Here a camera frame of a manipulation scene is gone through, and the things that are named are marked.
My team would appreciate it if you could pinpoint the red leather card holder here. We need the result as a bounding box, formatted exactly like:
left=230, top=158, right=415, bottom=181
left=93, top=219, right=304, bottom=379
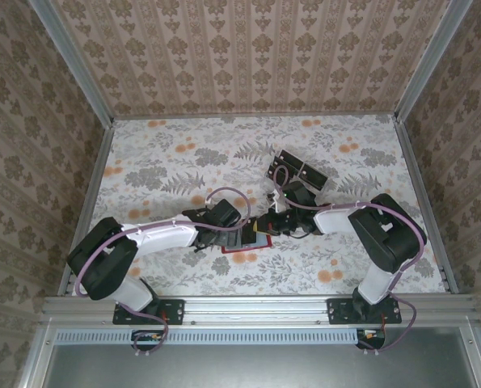
left=221, top=230, right=273, bottom=255

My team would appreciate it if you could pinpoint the grey metal sheet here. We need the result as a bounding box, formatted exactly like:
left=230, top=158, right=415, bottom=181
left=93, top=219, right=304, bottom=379
left=41, top=327, right=481, bottom=388

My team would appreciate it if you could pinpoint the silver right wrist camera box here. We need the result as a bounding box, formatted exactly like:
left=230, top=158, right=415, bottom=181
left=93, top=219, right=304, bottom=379
left=268, top=193, right=288, bottom=213

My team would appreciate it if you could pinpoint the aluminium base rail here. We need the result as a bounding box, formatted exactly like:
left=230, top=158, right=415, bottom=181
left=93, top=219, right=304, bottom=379
left=41, top=294, right=476, bottom=327

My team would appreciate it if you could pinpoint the white slotted cable duct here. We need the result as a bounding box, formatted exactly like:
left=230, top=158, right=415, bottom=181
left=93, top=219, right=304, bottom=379
left=56, top=327, right=362, bottom=346

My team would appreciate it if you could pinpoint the aluminium table end rail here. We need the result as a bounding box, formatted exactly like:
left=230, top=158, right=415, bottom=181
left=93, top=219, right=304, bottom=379
left=112, top=112, right=399, bottom=121

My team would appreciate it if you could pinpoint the aluminium table side rail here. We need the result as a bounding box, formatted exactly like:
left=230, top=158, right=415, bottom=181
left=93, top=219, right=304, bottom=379
left=392, top=115, right=460, bottom=295
left=57, top=119, right=116, bottom=296

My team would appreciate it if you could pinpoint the black connector box with wires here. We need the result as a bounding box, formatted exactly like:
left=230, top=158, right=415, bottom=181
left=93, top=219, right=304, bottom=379
left=356, top=327, right=387, bottom=351
left=131, top=329, right=169, bottom=352

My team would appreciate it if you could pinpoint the aluminium frame post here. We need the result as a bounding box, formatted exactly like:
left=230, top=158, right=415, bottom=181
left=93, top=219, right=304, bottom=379
left=27, top=0, right=116, bottom=127
left=393, top=0, right=474, bottom=122

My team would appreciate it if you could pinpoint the aluminium sheet frame rail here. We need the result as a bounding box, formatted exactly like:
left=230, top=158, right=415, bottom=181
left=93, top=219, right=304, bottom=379
left=17, top=323, right=53, bottom=388
left=460, top=323, right=481, bottom=388

